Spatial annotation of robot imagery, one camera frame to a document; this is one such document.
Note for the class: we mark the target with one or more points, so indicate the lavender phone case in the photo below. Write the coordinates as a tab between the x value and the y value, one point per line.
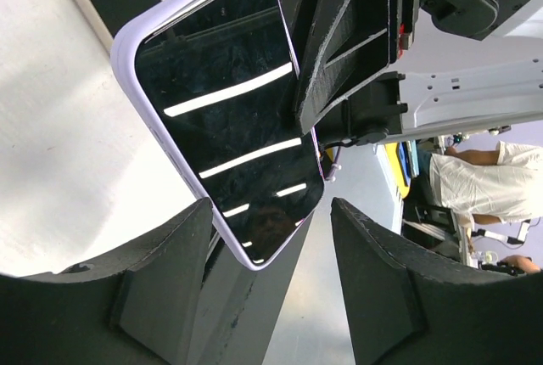
144	85

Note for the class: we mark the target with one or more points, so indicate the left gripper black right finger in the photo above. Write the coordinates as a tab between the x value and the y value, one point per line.
408	305

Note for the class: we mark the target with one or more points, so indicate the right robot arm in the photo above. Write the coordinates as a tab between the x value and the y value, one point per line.
347	93

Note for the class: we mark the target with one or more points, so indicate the person in white shirt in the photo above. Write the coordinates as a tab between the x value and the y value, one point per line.
503	185

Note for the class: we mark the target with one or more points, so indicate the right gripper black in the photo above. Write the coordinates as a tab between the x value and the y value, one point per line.
342	45

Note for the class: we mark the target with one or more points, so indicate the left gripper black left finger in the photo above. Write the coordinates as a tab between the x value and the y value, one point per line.
135	304

